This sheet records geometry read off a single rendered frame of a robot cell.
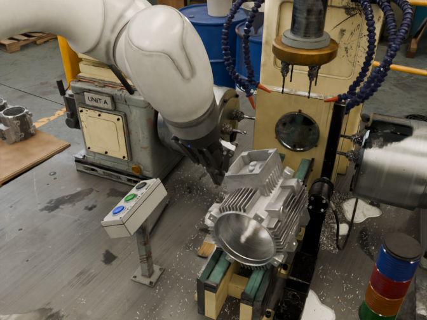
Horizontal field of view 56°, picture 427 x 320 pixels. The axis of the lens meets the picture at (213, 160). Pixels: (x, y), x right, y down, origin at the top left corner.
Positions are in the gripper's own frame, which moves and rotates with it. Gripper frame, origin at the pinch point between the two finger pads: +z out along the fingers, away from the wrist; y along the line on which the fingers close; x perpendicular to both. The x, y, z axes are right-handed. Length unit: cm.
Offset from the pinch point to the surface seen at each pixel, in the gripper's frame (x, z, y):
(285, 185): -7.6, 15.3, -11.9
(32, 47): -200, 258, 390
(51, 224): 18, 36, 58
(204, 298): 22.8, 24.7, -0.6
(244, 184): -3.7, 11.9, -3.4
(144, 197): 7.5, 9.6, 17.9
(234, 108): -37, 34, 15
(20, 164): -21, 135, 181
